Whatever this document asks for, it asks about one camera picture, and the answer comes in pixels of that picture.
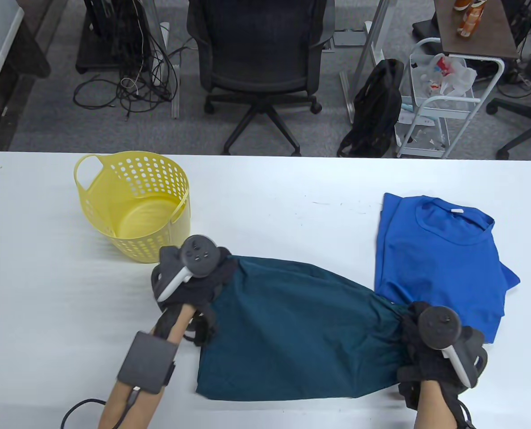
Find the person's right hand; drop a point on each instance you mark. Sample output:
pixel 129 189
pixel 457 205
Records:
pixel 422 362

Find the person's left hand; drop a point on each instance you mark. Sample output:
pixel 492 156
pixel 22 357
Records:
pixel 207 286

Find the grey handheld controller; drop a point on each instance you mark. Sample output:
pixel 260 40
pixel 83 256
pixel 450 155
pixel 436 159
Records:
pixel 198 257
pixel 440 328

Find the yellow plastic laundry basket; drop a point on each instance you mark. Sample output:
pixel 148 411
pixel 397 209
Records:
pixel 140 223

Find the blue shirt clothes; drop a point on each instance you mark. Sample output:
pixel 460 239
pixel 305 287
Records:
pixel 440 268

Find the dark teal clothes garment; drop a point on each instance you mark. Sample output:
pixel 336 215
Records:
pixel 292 335

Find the blue towel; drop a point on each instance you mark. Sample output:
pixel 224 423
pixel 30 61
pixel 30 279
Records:
pixel 511 277

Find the person's left forearm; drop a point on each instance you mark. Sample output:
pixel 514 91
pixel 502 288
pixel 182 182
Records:
pixel 131 402

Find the person's right forearm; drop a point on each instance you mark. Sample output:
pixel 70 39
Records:
pixel 433 406

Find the grey metal desk leg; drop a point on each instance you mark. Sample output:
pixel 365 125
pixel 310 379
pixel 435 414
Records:
pixel 175 98

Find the white rolling cart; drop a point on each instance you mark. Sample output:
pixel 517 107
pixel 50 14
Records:
pixel 448 114

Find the black backpack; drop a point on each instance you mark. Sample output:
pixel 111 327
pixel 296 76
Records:
pixel 377 103

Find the black mesh office chair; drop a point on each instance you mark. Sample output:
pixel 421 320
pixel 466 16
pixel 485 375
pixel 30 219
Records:
pixel 259 40

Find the black office chair base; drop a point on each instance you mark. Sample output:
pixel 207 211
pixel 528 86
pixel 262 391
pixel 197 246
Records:
pixel 529 116

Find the black computer tower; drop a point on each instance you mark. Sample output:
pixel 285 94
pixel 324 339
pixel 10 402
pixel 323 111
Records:
pixel 109 27

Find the grey floor plate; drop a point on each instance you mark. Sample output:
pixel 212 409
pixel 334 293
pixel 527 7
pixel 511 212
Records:
pixel 348 38

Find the white plastic bag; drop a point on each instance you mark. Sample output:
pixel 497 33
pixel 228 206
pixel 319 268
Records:
pixel 460 78

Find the white desk with dark side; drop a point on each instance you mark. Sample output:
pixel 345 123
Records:
pixel 24 53

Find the white metal desk leg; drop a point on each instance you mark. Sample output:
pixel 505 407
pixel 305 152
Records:
pixel 372 35

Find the black flat stand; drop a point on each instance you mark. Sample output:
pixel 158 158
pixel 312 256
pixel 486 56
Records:
pixel 426 29

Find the brown wooden side table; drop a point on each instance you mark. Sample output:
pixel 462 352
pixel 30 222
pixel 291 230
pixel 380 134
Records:
pixel 484 31

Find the orange bottle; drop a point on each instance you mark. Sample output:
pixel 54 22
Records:
pixel 469 20
pixel 461 4

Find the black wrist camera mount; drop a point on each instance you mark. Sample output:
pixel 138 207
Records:
pixel 410 395
pixel 203 328

